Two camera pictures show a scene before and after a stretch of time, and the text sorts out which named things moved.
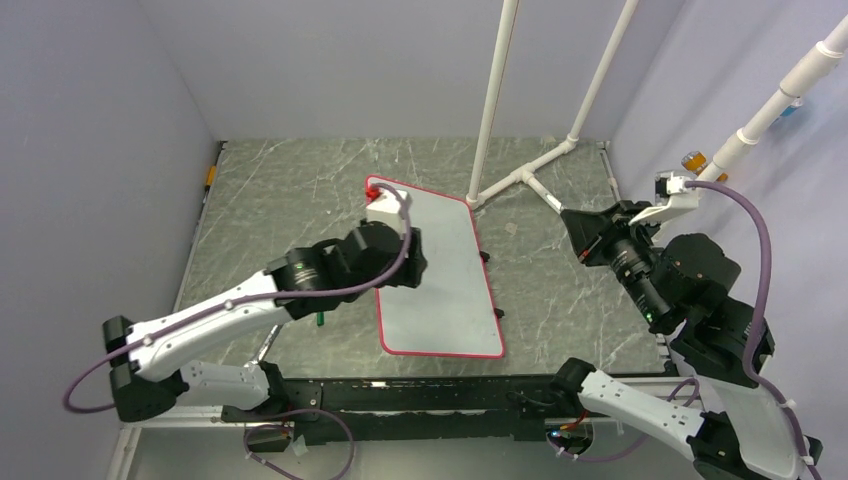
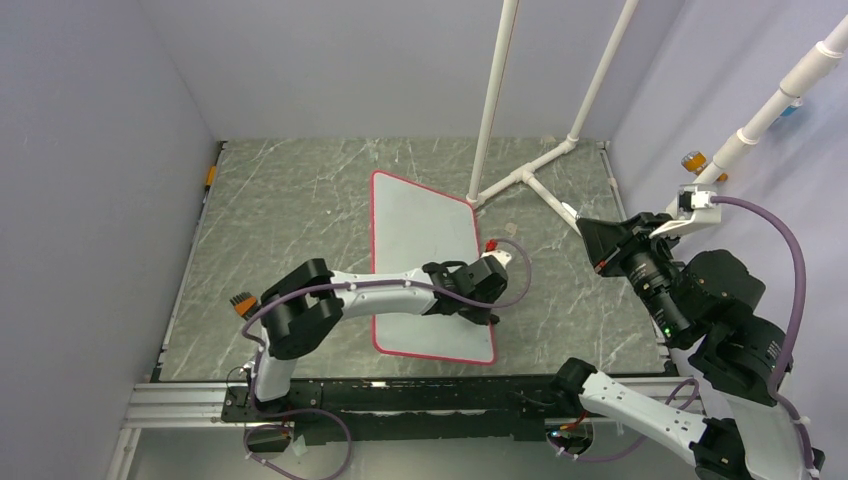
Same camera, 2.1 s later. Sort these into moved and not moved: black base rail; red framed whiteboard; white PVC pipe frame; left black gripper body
Moved: left black gripper body
Not moved: white PVC pipe frame; red framed whiteboard; black base rail
